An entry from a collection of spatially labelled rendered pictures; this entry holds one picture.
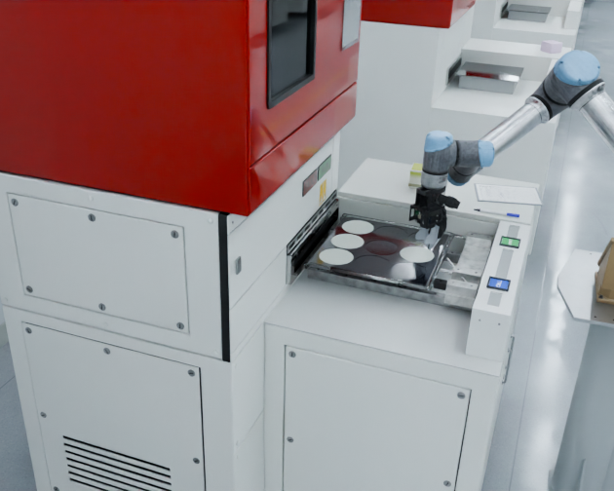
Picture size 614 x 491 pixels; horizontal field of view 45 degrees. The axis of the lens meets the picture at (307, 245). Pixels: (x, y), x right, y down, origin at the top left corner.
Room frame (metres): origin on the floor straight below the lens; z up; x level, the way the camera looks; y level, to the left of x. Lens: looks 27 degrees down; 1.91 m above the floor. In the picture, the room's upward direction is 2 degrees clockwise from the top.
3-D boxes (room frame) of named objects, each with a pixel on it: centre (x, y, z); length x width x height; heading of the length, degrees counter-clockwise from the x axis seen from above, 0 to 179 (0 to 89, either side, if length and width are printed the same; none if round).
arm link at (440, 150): (1.96, -0.36, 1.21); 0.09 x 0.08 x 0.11; 93
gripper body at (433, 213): (1.95, -0.35, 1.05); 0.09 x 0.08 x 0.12; 130
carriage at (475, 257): (1.90, -0.48, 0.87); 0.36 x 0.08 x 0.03; 161
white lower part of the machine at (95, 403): (1.98, 0.37, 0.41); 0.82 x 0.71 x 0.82; 161
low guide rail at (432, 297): (1.84, -0.24, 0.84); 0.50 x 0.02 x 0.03; 71
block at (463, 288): (1.75, -0.43, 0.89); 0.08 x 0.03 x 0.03; 71
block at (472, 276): (1.82, -0.46, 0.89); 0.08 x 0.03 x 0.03; 71
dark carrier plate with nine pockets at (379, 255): (1.97, -0.23, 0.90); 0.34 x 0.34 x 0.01; 70
